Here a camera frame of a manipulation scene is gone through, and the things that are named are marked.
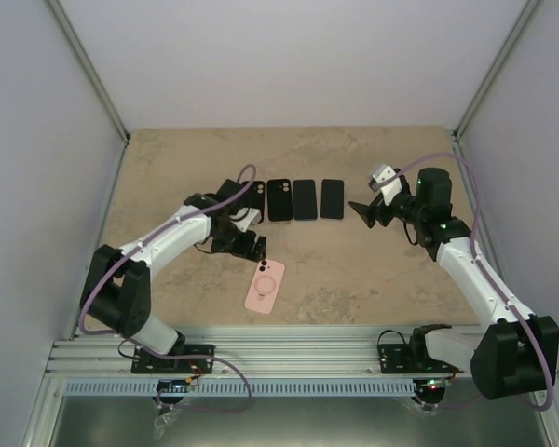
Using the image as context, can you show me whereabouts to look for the black phone with blue edge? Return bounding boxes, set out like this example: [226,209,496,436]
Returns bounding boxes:
[293,179,318,221]

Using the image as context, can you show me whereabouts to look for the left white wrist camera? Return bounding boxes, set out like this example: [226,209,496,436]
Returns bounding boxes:
[234,208,261,233]

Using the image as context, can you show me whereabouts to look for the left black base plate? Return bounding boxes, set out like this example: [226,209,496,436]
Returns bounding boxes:
[130,344,215,376]

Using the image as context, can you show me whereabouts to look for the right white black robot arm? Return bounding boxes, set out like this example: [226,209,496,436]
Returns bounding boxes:
[350,165,559,400]

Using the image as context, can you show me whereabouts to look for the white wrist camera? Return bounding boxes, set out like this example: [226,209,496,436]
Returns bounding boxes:
[234,208,261,233]
[368,164,410,207]

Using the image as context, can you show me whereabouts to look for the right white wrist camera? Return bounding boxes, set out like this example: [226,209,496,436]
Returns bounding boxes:
[368,164,410,207]

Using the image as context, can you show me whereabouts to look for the left circuit board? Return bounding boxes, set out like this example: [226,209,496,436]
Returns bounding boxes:
[156,376,198,393]

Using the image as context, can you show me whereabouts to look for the black phone case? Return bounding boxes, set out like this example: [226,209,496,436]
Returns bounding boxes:
[242,180,266,218]
[266,179,293,222]

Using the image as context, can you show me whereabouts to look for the right circuit board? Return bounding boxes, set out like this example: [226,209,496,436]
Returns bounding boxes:
[417,378,452,392]

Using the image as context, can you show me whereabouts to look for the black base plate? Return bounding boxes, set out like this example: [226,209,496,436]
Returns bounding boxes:
[130,344,215,376]
[377,344,453,374]

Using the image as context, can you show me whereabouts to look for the left corner aluminium post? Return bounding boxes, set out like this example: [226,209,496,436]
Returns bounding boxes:
[46,0,131,143]

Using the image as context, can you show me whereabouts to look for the pink phone case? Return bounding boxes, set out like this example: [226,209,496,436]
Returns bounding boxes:
[244,259,285,315]

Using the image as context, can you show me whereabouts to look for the grey slotted cable duct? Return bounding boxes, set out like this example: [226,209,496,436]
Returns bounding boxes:
[63,378,420,398]

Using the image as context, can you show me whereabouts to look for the right corner aluminium post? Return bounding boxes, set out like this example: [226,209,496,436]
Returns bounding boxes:
[451,0,544,142]

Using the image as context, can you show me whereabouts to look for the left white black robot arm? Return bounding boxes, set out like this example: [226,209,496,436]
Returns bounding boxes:
[77,180,266,372]

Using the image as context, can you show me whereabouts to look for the aluminium rail frame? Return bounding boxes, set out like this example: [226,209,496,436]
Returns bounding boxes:
[44,324,559,376]

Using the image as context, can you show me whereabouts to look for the circuit board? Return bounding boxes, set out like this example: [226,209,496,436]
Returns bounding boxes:
[417,378,452,392]
[156,376,198,393]

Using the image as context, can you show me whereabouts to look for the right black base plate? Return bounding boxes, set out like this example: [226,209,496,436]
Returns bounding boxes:
[377,344,453,374]

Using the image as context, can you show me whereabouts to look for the corner aluminium post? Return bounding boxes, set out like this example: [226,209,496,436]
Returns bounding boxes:
[46,0,131,143]
[451,0,544,142]

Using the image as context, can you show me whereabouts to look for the clear plastic bag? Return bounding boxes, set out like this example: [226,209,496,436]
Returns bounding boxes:
[153,408,180,440]

